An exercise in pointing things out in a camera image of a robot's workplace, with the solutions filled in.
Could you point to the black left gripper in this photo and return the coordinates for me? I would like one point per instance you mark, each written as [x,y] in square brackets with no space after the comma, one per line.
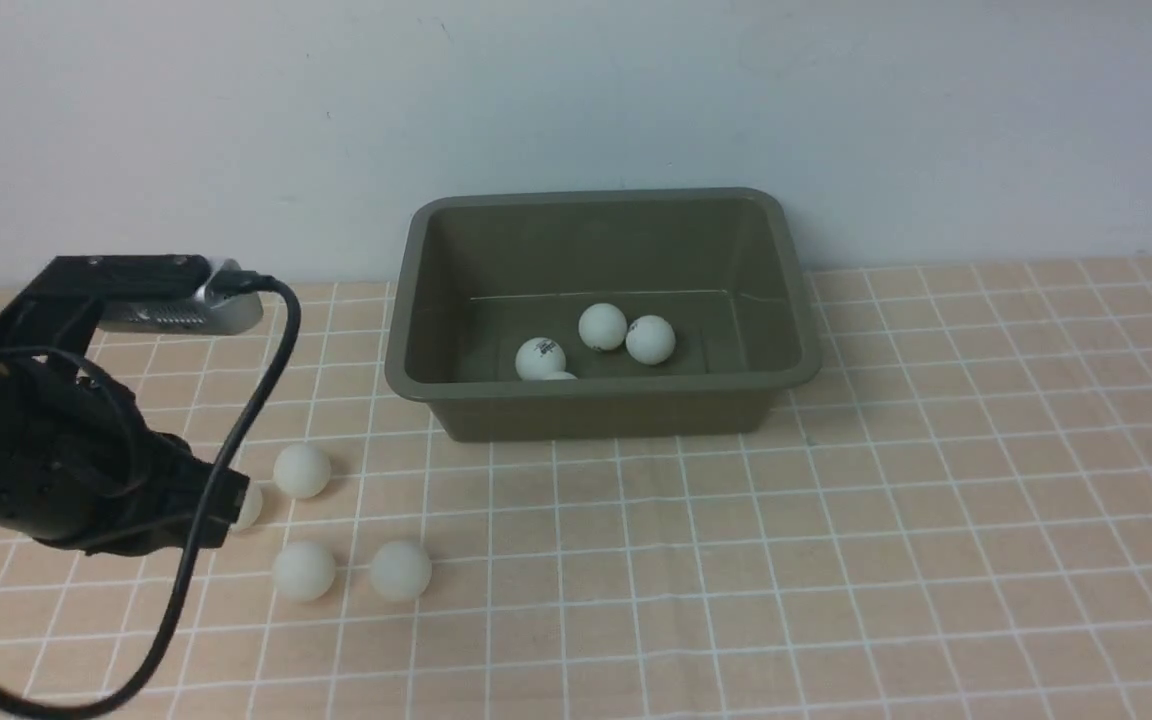
[80,469]

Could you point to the olive green plastic bin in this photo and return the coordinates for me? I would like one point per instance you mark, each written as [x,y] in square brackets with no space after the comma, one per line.
[482,274]

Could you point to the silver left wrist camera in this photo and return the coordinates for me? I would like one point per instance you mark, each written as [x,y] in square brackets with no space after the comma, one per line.
[207,312]

